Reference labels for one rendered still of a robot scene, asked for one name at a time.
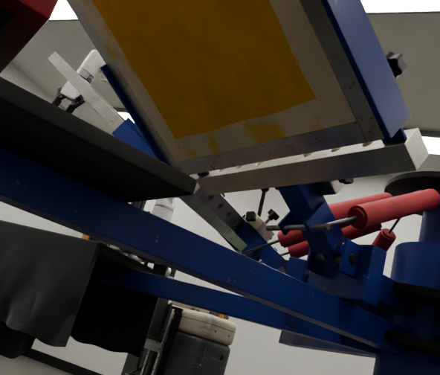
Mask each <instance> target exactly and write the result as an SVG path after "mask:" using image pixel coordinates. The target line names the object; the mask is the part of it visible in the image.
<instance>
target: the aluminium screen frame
mask: <svg viewBox="0 0 440 375"><path fill-rule="evenodd" d="M48 60H49V61H50V62H51V63H52V64H53V65H54V66H55V67H56V68H57V70H58V71H59V72H60V73H61V74H62V75H63V76H64V77H65V78H66V79H67V80H68V82H69V83H70V84H71V85H72V86H73V87H74V88H75V89H76V90H77V91H78V92H79V93H80V94H81V95H82V96H83V97H84V98H85V99H86V100H87V101H88V102H89V103H90V104H91V106H92V107H93V108H94V109H95V110H96V111H97V112H98V113H99V114H100V115H101V116H102V118H103V119H104V120H105V121H106V122H107V123H108V124H109V125H110V126H111V127H112V128H113V130H116V128H118V127H119V125H121V124H122V122H124V121H125V119H124V118H123V117H122V116H121V115H120V114H119V113H118V112H117V111H116V110H115V109H114V108H113V107H112V106H111V105H110V104H109V103H108V102H107V101H106V100H104V99H103V98H102V97H101V96H100V95H99V94H98V93H97V92H96V91H95V90H94V89H93V88H92V87H91V86H90V85H89V84H88V83H87V82H86V81H85V80H84V79H83V78H82V77H81V76H80V75H79V74H78V73H77V72H76V71H75V70H74V69H73V68H72V67H70V65H69V64H67V62H66V61H64V59H63V58H61V56H60V55H58V53H57V52H54V53H53V54H52V55H51V56H50V57H49V58H48ZM178 198H179V199H181V200H182V201H183V202H184V203H185V204H186V205H188V206H189V207H190V208H191V209H192V210H194V211H195V212H196V213H197V214H198V215H199V216H200V217H201V218H202V219H204V220H205V221H206V222H207V223H208V224H209V225H211V226H212V227H213V228H214V229H215V230H217V232H218V233H220V234H221V235H222V236H223V237H224V238H225V239H226V240H228V241H229V242H230V243H231V244H233V245H234V246H235V247H236V248H237V249H238V250H239V251H242V250H243V249H244V248H245V247H246V246H247V245H246V244H245V243H244V242H243V241H242V240H241V239H240V238H239V236H238V235H237V234H236V233H235V232H234V231H232V230H231V229H230V228H229V227H228V226H227V225H226V224H225V223H224V222H223V221H222V220H221V219H220V218H218V217H217V216H216V215H215V214H214V213H213V212H212V211H211V210H210V209H209V208H208V207H207V206H206V205H205V204H204V203H203V202H202V201H201V200H200V199H199V198H198V197H197V196H196V195H195V194H194V193H193V194H192V195H189V196H178Z"/></svg>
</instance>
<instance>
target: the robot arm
mask: <svg viewBox="0 0 440 375"><path fill-rule="evenodd" d="M103 65H105V62H104V61H103V58H102V57H101V56H100V54H99V52H98V51H97V50H92V51H91V52H90V54H89V55H88V56H87V57H86V59H85V60H84V62H83V63H82V65H81V66H80V67H79V69H78V70H77V73H78V74H79V75H80V76H81V77H82V78H83V79H84V80H85V81H86V82H87V83H88V84H89V85H90V86H91V83H92V82H93V81H94V79H95V77H98V78H99V79H100V80H101V81H103V82H104V83H105V84H106V85H107V86H109V87H111V85H110V83H109V82H108V80H107V79H106V77H105V75H104V74H103V72H102V71H101V69H100V67H101V66H103ZM111 88H112V87H111ZM61 96H62V97H61ZM65 98H66V99H68V100H69V101H71V104H70V105H69V106H68V108H67V109H66V112H69V113H71V114H72V113H73V111H74V110H75V108H76V109H77V107H78V106H81V105H82V104H83V103H84V102H85V98H84V97H83V96H82V95H81V94H80V93H79V92H78V91H77V90H76V89H75V88H74V87H73V86H72V85H71V84H70V83H69V82H67V83H66V84H65V85H64V86H63V87H61V88H58V90H57V93H56V98H55V100H54V101H53V103H52V104H53V105H55V106H59V105H60V104H61V102H62V101H61V100H63V99H65ZM175 198H178V197H171V198H165V199H156V202H155V206H154V208H153V210H152V214H154V215H155V216H157V217H160V218H162V219H165V220H167V221H169V222H170V220H171V218H172V214H173V211H174V209H175Z"/></svg>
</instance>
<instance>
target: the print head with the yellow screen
mask: <svg viewBox="0 0 440 375"><path fill-rule="evenodd" d="M66 1H67V3H68V4H69V6H70V7H71V9H72V10H73V12H74V14H75V16H76V17H77V18H78V20H79V22H80V24H81V25H82V27H83V28H84V30H85V32H86V33H87V34H88V36H89V38H90V40H91V41H92V42H93V44H94V46H95V48H96V49H97V51H98V52H99V54H100V56H101V57H102V58H103V61H104V62H105V65H103V66H101V67H100V69H101V71H102V72H103V74H104V75H105V77H106V79H107V80H108V82H109V83H110V85H111V87H112V88H113V89H114V91H115V93H116V95H117V96H118V97H119V99H120V101H121V103H122V104H123V105H124V107H125V109H126V111H127V112H128V113H129V115H130V117H131V118H132V120H133V121H134V123H135V125H136V126H137V128H138V129H139V131H140V133H141V135H142V136H143V137H144V139H145V141H146V142H147V144H148V145H149V147H150V149H151V150H152V152H153V153H154V155H155V157H156V158H157V159H158V160H160V161H162V162H164V163H166V164H168V165H169V166H171V167H174V168H175V169H177V170H180V171H181V172H182V173H185V174H187V175H192V174H198V178H196V180H197V183H198V184H199V186H200V187H201V189H202V190H203V192H204V194H205V195H213V194H220V193H232V192H239V191H246V190H258V189H264V188H275V189H276V190H278V191H279V192H280V193H281V195H282V198H283V199H284V200H285V203H286V205H287V206H288V208H289V210H290V211H289V212H288V213H287V214H286V215H285V216H284V218H283V219H282V220H281V221H280V222H279V223H278V224H277V225H266V227H265V228H266V230H267V231H281V232H282V233H283V235H286V234H287V233H288V232H289V231H301V232H302V233H303V235H304V237H305V238H306V240H307V242H308V244H309V245H310V247H311V250H312V251H313V252H314V253H316V255H315V260H316V261H317V262H318V263H327V264H328V265H329V266H336V267H339V265H340V259H341V254H342V251H341V249H340V247H341V246H342V245H343V243H344V240H345V239H346V238H345V236H344V234H343V232H342V231H341V229H340V226H339V225H333V226H330V224H324V223H327V222H334V221H337V220H336V219H335V218H334V215H333V213H332V212H331V209H330V207H329V205H328V204H327V202H326V200H325V198H324V195H333V194H337V193H338V192H339V191H340V189H341V188H342V187H343V186H344V184H345V185H348V184H352V183H353V181H354V179H353V178H359V177H366V176H378V175H385V174H391V173H403V172H410V171H417V169H418V168H419V167H420V166H421V165H422V163H423V162H424V160H425V159H426V158H427V157H428V155H429V152H428V150H427V147H426V145H425V143H424V140H423V138H422V137H421V133H420V132H419V129H418V128H416V129H408V130H404V129H403V127H402V126H403V125H404V123H405V122H406V121H407V120H408V119H409V118H410V116H411V114H410V111H409V109H408V107H407V104H406V102H405V100H404V97H403V95H402V93H401V90H400V89H399V86H398V84H397V81H396V80H397V79H398V78H399V77H400V76H401V74H402V73H403V72H404V71H405V70H406V69H407V64H406V63H405V62H404V61H403V58H404V56H403V54H401V53H398V54H394V53H392V52H391V51H387V52H386V53H384V51H383V49H382V47H381V44H380V43H379V41H378V38H377V36H376V33H375V31H374V29H373V26H372V24H371V22H370V20H369V17H368V15H367V13H366V11H365V8H364V6H363V3H362V1H361V0H66ZM296 224H297V225H296Z"/></svg>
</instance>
